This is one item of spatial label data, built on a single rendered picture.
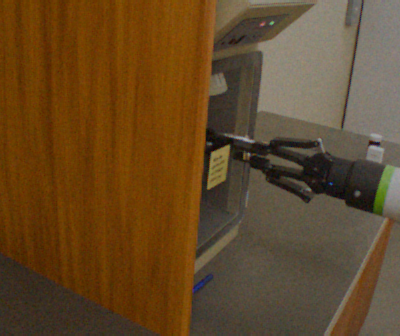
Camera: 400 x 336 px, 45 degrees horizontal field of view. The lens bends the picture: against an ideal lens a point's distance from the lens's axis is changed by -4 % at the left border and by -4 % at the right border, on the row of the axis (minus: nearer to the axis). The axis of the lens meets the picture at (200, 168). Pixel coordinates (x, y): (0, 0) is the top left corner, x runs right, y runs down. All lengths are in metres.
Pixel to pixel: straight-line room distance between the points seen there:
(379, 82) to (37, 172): 3.21
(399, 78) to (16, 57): 3.24
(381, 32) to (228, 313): 3.10
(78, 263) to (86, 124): 0.28
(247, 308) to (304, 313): 0.11
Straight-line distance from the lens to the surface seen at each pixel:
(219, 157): 0.97
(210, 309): 0.98
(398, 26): 3.82
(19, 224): 1.06
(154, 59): 0.72
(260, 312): 0.99
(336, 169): 0.92
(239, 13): 0.73
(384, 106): 3.91
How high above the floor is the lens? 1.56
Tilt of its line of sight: 23 degrees down
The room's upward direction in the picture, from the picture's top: 5 degrees clockwise
